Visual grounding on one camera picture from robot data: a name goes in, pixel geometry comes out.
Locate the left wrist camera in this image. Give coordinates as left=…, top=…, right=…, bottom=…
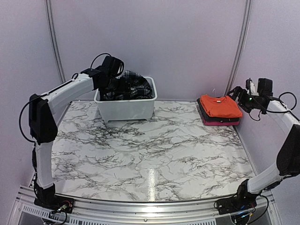
left=101, top=56, right=124, bottom=77

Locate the folded pink garment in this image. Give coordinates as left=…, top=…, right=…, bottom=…
left=202, top=118, right=240, bottom=126

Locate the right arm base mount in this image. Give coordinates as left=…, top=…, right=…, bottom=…
left=214, top=179, right=258, bottom=215

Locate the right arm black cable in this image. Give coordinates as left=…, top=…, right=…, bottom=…
left=248, top=91, right=298, bottom=122

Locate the white plastic laundry bin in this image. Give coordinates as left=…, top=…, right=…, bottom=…
left=94, top=76, right=158, bottom=123

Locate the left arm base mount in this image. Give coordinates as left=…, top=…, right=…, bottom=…
left=34, top=184, right=75, bottom=213

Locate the folded dark striped shirt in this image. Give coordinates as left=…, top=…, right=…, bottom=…
left=197, top=98, right=240, bottom=120

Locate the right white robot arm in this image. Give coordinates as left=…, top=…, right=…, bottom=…
left=227, top=78, right=300, bottom=210

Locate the aluminium wall post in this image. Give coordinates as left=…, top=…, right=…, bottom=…
left=45, top=0, right=67, bottom=83
left=225, top=0, right=252, bottom=95

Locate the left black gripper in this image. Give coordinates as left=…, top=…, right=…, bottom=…
left=101, top=75, right=130, bottom=92

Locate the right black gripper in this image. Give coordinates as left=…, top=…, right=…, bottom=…
left=227, top=86, right=260, bottom=113

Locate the black white plaid shirt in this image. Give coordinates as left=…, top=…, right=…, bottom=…
left=99, top=70, right=153, bottom=101

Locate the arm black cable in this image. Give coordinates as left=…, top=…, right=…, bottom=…
left=248, top=91, right=298, bottom=122
left=18, top=52, right=111, bottom=143

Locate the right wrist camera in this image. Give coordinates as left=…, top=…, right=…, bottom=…
left=257, top=78, right=273, bottom=97

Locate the orange t-shirt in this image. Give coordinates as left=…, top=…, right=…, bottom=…
left=200, top=95, right=243, bottom=118

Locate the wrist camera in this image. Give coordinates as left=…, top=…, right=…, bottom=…
left=101, top=56, right=124, bottom=77
left=257, top=78, right=273, bottom=97

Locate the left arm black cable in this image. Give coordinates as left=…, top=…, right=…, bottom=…
left=18, top=52, right=111, bottom=143

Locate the left aluminium wall post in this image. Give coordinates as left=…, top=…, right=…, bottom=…
left=45, top=0, right=67, bottom=83

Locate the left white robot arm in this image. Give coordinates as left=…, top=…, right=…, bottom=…
left=29, top=68, right=131, bottom=209

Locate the right aluminium wall post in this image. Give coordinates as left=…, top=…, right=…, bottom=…
left=225, top=0, right=252, bottom=95

